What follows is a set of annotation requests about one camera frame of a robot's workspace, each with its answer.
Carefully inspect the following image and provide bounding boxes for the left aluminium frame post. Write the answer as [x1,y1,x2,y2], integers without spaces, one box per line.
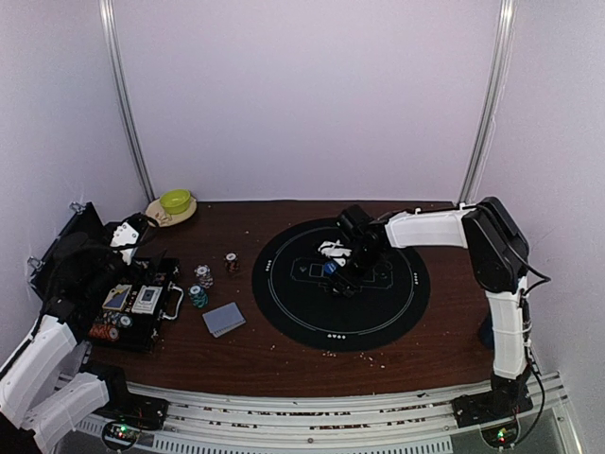
[98,0,155,202]

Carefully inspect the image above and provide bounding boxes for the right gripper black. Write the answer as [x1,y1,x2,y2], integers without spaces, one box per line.
[327,244,384,298]

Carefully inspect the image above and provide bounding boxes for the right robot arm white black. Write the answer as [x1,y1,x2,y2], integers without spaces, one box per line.
[319,197,535,418]

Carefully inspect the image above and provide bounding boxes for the boxed card deck gold blue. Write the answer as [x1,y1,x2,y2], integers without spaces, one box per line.
[102,284,132,311]

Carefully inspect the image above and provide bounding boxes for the blue backed card deck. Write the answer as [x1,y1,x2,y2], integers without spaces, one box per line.
[202,302,246,338]

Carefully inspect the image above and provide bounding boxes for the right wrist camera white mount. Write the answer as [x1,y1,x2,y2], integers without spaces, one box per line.
[318,240,352,258]

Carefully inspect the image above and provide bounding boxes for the boxed card deck white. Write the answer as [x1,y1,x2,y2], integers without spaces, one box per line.
[130,286,163,315]

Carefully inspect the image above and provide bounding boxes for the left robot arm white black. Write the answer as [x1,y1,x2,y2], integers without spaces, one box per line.
[1,223,143,453]

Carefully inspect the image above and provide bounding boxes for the aluminium front rail frame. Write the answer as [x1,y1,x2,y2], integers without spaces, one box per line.
[51,374,586,453]

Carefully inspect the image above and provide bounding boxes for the blue small blind button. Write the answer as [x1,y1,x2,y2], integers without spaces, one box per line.
[323,261,338,276]

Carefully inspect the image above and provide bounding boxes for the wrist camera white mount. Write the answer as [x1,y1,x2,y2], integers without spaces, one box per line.
[110,213,149,265]
[318,240,352,258]

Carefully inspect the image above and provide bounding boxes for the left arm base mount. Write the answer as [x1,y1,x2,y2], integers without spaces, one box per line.
[80,363,169,430]

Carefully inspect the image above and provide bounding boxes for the green blue 50 chip stack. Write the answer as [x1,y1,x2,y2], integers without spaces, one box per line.
[188,285,209,308]

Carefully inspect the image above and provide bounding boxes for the green chip row in case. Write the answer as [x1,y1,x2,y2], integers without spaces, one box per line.
[96,310,133,328]

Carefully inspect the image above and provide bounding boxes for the right aluminium frame post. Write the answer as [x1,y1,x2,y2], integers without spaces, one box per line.
[458,0,518,205]

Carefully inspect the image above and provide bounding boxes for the aluminium frame post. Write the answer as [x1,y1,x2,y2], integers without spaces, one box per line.
[458,0,518,205]
[98,0,155,202]

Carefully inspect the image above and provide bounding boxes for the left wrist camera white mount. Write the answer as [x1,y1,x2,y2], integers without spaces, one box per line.
[110,213,149,265]

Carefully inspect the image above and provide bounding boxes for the round black poker mat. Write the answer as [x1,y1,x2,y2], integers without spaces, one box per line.
[251,218,431,352]

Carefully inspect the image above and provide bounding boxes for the blue white 10 chip stack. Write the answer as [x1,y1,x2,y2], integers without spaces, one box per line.
[194,265,214,288]

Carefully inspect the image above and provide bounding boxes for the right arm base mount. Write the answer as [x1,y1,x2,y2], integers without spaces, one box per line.
[451,382,533,428]

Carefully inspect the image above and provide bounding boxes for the black poker set case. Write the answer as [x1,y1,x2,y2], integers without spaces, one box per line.
[30,202,180,352]

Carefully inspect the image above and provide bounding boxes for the black orange 100 chip stack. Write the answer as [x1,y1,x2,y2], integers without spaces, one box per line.
[224,253,239,273]

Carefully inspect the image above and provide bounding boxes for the dark blue mug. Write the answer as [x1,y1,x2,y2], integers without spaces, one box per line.
[477,314,494,351]

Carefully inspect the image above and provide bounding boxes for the green plastic bowl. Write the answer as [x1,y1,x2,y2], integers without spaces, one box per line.
[160,189,191,215]

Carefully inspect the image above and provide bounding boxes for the orange chip row in case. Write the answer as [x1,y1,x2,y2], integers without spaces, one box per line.
[89,324,119,341]

